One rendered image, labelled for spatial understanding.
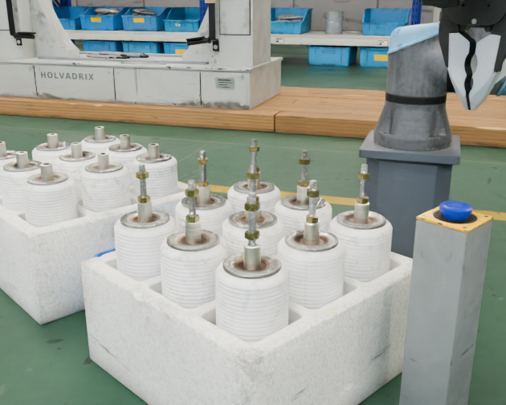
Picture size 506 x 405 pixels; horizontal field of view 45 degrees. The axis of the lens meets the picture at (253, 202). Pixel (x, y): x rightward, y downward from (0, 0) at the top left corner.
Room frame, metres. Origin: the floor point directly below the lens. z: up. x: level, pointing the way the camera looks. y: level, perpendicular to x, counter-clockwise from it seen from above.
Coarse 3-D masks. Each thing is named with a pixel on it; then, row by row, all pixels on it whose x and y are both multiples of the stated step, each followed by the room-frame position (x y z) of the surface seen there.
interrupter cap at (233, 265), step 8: (232, 256) 0.73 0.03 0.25; (240, 256) 0.73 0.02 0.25; (264, 256) 0.73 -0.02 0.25; (272, 256) 0.73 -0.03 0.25; (224, 264) 0.71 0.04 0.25; (232, 264) 0.71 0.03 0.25; (240, 264) 0.71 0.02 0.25; (264, 264) 0.71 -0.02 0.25; (272, 264) 0.71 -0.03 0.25; (280, 264) 0.71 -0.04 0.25; (232, 272) 0.68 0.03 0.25; (240, 272) 0.69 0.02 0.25; (248, 272) 0.68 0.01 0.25; (256, 272) 0.68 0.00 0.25; (264, 272) 0.69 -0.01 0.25; (272, 272) 0.68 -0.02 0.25
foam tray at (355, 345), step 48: (96, 288) 0.85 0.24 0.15; (144, 288) 0.79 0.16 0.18; (384, 288) 0.79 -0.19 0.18; (96, 336) 0.86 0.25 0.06; (144, 336) 0.76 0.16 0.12; (192, 336) 0.68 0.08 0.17; (288, 336) 0.66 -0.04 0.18; (336, 336) 0.71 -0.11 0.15; (384, 336) 0.80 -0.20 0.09; (144, 384) 0.76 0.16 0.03; (192, 384) 0.68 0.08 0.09; (240, 384) 0.61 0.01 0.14; (288, 384) 0.65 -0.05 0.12; (336, 384) 0.72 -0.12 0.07; (384, 384) 0.81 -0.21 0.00
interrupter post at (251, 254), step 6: (246, 246) 0.70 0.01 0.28; (252, 246) 0.70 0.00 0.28; (258, 246) 0.70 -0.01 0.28; (246, 252) 0.70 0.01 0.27; (252, 252) 0.70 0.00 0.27; (258, 252) 0.70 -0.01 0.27; (246, 258) 0.70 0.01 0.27; (252, 258) 0.70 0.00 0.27; (258, 258) 0.70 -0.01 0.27; (246, 264) 0.70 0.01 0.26; (252, 264) 0.70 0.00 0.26; (258, 264) 0.70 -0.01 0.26
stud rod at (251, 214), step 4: (252, 192) 0.71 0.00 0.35; (248, 196) 0.71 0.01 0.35; (252, 196) 0.71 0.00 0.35; (248, 200) 0.71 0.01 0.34; (252, 200) 0.71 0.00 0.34; (248, 212) 0.71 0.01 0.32; (252, 212) 0.71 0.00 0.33; (248, 216) 0.71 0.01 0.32; (252, 216) 0.71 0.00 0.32; (248, 220) 0.71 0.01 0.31; (252, 220) 0.71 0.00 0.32; (248, 224) 0.71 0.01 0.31; (252, 224) 0.71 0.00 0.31; (248, 228) 0.71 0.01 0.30; (252, 228) 0.71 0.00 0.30; (252, 232) 0.71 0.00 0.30; (248, 240) 0.71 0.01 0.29; (252, 240) 0.71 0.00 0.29; (248, 244) 0.71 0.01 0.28; (252, 244) 0.71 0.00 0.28
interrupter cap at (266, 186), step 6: (246, 180) 1.08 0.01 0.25; (234, 186) 1.04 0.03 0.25; (240, 186) 1.04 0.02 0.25; (246, 186) 1.05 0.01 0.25; (264, 186) 1.04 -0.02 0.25; (270, 186) 1.04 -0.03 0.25; (240, 192) 1.01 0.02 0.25; (246, 192) 1.01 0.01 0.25; (258, 192) 1.01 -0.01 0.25; (264, 192) 1.01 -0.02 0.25
